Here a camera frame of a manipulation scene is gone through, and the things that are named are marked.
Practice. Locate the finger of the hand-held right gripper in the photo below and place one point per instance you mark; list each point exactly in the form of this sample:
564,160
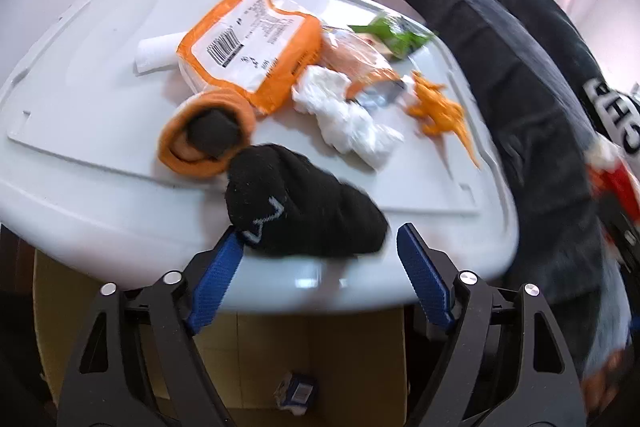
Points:
622,227

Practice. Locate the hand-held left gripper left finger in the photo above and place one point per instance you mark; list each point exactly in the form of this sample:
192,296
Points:
216,281

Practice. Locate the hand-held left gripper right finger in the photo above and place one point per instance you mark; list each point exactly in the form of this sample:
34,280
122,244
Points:
425,278

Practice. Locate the cardboard box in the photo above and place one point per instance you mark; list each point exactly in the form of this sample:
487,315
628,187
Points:
280,357

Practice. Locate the orange toy dinosaur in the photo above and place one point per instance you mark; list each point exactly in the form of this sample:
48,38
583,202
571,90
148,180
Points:
435,107

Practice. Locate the white tissue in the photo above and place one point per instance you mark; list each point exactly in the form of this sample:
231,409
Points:
345,122

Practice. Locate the clear orange plastic bag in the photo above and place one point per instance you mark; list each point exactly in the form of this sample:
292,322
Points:
355,57

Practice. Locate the white foam tube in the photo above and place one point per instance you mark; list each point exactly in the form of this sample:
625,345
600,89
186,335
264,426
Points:
155,52

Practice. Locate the orange and white package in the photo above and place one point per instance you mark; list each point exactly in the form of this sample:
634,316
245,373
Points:
250,42

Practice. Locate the black sock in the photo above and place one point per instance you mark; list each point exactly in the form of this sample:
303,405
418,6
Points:
310,202

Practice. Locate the person's dark grey garment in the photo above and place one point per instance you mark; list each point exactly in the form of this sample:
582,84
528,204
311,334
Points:
500,57

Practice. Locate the small blue and white carton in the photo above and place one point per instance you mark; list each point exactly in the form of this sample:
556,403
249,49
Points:
296,394

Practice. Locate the rolled orange sock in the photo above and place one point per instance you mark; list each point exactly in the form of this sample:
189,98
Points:
175,147

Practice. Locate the green leafy plant toy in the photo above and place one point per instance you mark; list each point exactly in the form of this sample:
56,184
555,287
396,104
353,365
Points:
395,34

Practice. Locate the white plastic storage box lid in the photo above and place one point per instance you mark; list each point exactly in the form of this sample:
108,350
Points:
100,57

